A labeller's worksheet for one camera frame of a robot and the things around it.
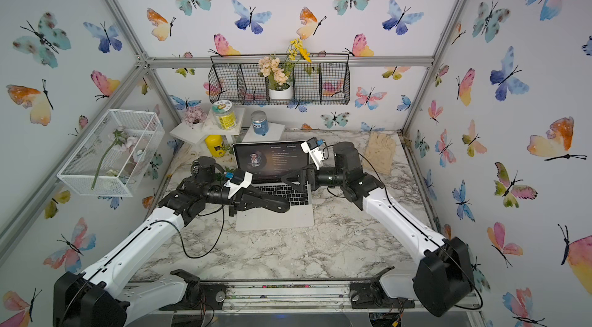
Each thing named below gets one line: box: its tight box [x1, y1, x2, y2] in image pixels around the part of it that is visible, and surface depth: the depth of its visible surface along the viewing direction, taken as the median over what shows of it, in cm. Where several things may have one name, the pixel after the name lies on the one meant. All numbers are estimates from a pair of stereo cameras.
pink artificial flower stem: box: [90, 125, 138, 190], surface depth 76 cm
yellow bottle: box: [205, 134, 226, 158], surface depth 104 cm
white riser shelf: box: [242, 121, 286, 143], surface depth 101 cm
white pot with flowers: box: [258, 37, 313, 101], surface depth 84 cm
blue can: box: [250, 110, 270, 136], surface depth 97 cm
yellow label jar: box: [211, 99, 238, 131], surface depth 88 cm
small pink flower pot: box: [184, 105, 208, 130], surface depth 94 cm
